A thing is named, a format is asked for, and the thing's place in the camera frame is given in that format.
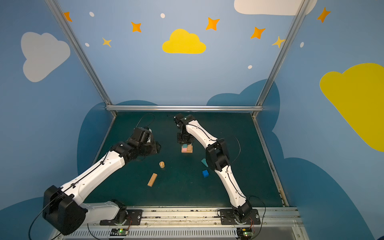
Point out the aluminium frame post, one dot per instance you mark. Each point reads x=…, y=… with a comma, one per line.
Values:
x=56, y=10
x=290, y=37

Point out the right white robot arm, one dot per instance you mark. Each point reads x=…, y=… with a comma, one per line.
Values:
x=218, y=160

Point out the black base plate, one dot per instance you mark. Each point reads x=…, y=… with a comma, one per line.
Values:
x=227, y=217
x=132, y=216

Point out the back aluminium frame rail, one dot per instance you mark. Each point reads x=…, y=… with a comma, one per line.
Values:
x=154, y=108

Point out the small wood cylinder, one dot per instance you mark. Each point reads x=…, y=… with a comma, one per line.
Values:
x=161, y=164

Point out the controller board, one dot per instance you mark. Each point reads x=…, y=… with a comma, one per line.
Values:
x=244, y=233
x=120, y=232

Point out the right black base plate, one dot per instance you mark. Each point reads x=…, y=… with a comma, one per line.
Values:
x=227, y=217

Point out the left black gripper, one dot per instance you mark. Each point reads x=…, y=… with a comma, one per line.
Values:
x=153, y=146

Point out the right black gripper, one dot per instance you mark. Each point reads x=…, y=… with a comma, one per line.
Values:
x=185, y=140

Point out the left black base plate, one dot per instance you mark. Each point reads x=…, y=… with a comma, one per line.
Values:
x=132, y=216

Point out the left controller board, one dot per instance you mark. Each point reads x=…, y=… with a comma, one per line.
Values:
x=120, y=232

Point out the blue cube block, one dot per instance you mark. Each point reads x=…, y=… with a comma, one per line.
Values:
x=205, y=173

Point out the teal house-shaped block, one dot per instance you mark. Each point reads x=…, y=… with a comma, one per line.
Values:
x=204, y=161

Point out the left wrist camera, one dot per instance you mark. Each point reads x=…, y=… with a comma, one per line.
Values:
x=142, y=135

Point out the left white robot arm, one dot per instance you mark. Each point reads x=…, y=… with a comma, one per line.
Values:
x=65, y=208

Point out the right aluminium frame post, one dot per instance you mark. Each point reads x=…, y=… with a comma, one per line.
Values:
x=290, y=37

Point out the front aluminium rail bed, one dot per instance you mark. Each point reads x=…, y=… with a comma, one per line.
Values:
x=195, y=223

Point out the long natural wood block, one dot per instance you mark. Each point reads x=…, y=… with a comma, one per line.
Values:
x=152, y=180

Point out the left aluminium frame post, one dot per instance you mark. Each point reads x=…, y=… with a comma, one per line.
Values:
x=56, y=10

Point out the right controller board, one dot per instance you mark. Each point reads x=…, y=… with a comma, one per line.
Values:
x=244, y=233

